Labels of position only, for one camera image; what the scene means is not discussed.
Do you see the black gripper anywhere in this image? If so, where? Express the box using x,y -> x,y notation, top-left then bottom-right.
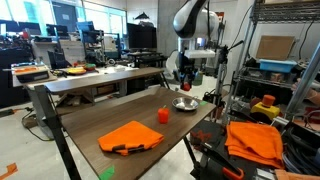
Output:
178,52 -> 197,89

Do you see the small orange round object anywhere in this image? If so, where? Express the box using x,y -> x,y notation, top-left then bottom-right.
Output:
182,82 -> 191,91

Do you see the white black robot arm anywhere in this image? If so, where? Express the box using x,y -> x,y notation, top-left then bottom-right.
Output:
173,0 -> 219,91

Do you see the silver metal pan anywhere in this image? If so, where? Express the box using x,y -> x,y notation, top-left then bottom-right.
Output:
172,97 -> 199,111

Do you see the person's hand at right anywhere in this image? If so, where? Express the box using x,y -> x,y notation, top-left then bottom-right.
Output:
291,78 -> 320,106

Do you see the green bucket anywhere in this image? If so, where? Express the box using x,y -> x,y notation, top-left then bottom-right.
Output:
192,72 -> 203,86

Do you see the white office chair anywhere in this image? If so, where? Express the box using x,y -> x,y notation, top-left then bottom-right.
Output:
164,50 -> 178,80

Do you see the orange toy bell pepper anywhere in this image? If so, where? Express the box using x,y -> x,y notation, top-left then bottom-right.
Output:
158,106 -> 169,124

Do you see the black monitor screen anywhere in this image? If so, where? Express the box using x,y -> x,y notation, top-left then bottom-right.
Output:
127,23 -> 157,49

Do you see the folded orange cloth on table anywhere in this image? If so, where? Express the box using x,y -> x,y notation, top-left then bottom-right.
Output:
98,121 -> 164,156

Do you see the yellow base orange emergency button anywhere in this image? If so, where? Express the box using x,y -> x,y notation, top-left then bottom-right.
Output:
250,95 -> 280,120

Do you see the blue plastic bin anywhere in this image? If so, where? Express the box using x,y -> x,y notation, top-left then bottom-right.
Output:
259,59 -> 297,73

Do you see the cardboard sheet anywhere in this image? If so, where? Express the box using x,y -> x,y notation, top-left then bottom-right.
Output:
256,35 -> 295,61

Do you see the green and red bowl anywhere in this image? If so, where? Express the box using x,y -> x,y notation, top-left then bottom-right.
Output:
83,64 -> 96,71

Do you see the orange cloth on cart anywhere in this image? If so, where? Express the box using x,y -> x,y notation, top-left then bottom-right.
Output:
225,122 -> 284,169

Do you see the yellow plate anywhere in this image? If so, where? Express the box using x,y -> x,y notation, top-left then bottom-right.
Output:
67,68 -> 86,75

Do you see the wooden back table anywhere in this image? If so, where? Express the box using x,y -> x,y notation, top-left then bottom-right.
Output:
24,67 -> 168,140

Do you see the black scale with orange top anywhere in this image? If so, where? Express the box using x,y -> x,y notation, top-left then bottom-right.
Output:
13,65 -> 49,83

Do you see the camera tripod stand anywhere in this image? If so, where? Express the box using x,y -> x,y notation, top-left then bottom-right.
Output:
211,40 -> 243,121

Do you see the orange handled black clamp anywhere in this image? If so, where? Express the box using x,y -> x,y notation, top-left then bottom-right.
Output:
200,143 -> 244,180

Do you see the metal wire shelf rack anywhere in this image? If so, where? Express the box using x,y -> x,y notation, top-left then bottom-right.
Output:
222,0 -> 320,126

